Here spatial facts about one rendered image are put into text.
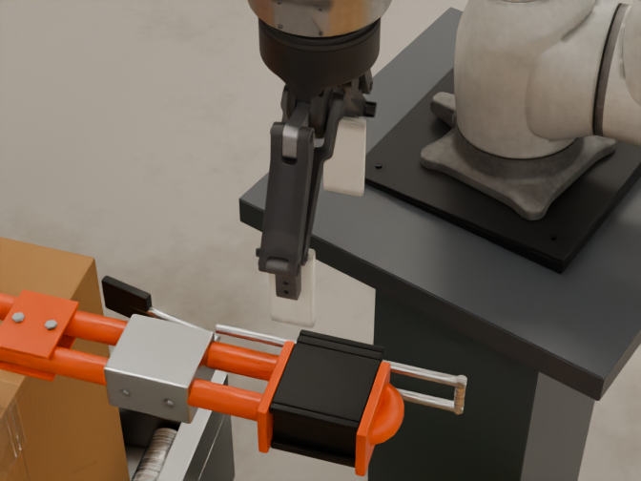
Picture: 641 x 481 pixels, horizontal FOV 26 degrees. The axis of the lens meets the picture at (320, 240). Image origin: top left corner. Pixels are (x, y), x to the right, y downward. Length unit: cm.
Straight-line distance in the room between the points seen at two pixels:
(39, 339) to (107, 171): 181
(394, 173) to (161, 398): 72
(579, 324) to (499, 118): 25
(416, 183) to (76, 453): 55
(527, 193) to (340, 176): 67
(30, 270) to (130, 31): 195
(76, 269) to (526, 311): 53
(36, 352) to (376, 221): 68
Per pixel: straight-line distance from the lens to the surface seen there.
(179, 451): 163
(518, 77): 158
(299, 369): 105
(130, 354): 108
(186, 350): 108
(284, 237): 86
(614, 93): 157
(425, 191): 170
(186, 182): 286
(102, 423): 150
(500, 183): 168
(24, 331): 112
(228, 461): 181
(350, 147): 100
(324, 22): 81
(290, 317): 94
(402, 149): 176
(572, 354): 156
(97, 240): 276
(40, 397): 132
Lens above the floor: 191
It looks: 44 degrees down
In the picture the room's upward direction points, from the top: straight up
